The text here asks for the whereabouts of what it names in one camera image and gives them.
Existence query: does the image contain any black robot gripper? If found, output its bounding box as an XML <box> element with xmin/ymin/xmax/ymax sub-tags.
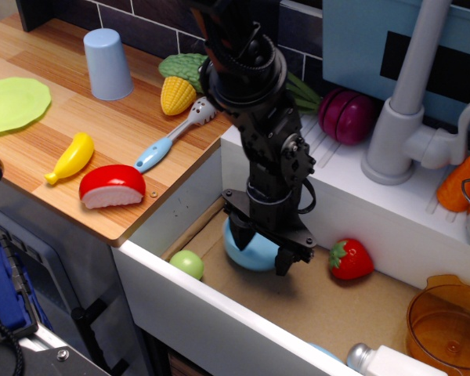
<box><xmin>222</xmin><ymin>182</ymin><xmax>316</xmax><ymax>277</ymax></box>

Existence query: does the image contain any light blue plastic bowl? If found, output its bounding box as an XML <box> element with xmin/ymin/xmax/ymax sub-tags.
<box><xmin>223</xmin><ymin>219</ymin><xmax>279</xmax><ymax>272</ymax></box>

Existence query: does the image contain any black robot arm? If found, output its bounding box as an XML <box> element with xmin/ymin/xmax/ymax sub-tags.
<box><xmin>187</xmin><ymin>1</ymin><xmax>316</xmax><ymax>276</ymax></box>

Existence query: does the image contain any green toy ball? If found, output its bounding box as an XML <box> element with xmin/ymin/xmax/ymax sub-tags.
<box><xmin>169</xmin><ymin>250</ymin><xmax>204</xmax><ymax>280</ymax></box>

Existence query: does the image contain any red toy strawberry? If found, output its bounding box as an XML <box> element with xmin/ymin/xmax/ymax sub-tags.
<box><xmin>328</xmin><ymin>238</ymin><xmax>374</xmax><ymax>280</ymax></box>

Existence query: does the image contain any blue grey slotted spoon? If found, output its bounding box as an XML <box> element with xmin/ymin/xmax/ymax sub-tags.
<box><xmin>133</xmin><ymin>96</ymin><xmax>217</xmax><ymax>174</ymax></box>

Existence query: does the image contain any green toy leafy vegetable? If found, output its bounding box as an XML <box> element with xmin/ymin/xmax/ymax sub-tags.
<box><xmin>286</xmin><ymin>72</ymin><xmax>322</xmax><ymax>115</ymax></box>

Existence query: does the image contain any purple toy onion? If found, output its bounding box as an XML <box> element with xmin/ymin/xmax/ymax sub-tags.
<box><xmin>318</xmin><ymin>88</ymin><xmax>378</xmax><ymax>146</ymax></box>

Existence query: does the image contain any red white toy sushi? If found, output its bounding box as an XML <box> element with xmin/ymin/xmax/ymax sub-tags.
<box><xmin>78</xmin><ymin>164</ymin><xmax>146</xmax><ymax>209</ymax></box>

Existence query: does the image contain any white bottle with silver cap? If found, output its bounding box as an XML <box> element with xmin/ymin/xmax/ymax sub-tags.
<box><xmin>346</xmin><ymin>343</ymin><xmax>447</xmax><ymax>376</ymax></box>

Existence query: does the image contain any yellow toy corn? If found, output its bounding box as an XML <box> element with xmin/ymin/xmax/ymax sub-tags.
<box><xmin>161</xmin><ymin>76</ymin><xmax>197</xmax><ymax>116</ymax></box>

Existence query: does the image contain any grey toy faucet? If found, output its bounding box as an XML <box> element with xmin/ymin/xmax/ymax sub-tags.
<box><xmin>361</xmin><ymin>1</ymin><xmax>470</xmax><ymax>186</ymax></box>

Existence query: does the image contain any green toy bitter gourd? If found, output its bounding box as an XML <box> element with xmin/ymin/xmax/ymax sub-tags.
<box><xmin>158</xmin><ymin>53</ymin><xmax>208</xmax><ymax>93</ymax></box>

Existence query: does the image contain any orange transparent plastic pot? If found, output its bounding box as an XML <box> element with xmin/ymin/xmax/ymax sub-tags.
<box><xmin>406</xmin><ymin>275</ymin><xmax>470</xmax><ymax>375</ymax></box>

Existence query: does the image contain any orange toy carrot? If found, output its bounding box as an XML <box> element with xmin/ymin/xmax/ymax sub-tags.
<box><xmin>436</xmin><ymin>155</ymin><xmax>470</xmax><ymax>212</ymax></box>

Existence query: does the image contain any yellow toy banana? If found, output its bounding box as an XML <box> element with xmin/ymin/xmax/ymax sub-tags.
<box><xmin>45</xmin><ymin>132</ymin><xmax>95</xmax><ymax>185</ymax></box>

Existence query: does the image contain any light blue plastic cup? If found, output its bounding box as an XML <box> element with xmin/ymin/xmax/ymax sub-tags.
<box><xmin>83</xmin><ymin>28</ymin><xmax>134</xmax><ymax>101</ymax></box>

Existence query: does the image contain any light green plastic plate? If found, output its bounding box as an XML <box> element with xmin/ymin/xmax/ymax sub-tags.
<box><xmin>0</xmin><ymin>77</ymin><xmax>52</xmax><ymax>133</ymax></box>

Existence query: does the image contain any black oven door handle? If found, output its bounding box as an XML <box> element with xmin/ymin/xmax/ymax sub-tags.
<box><xmin>70</xmin><ymin>298</ymin><xmax>129</xmax><ymax>376</ymax></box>

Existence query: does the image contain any black cable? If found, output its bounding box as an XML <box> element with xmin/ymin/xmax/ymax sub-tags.
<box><xmin>0</xmin><ymin>317</ymin><xmax>24</xmax><ymax>376</ymax></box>

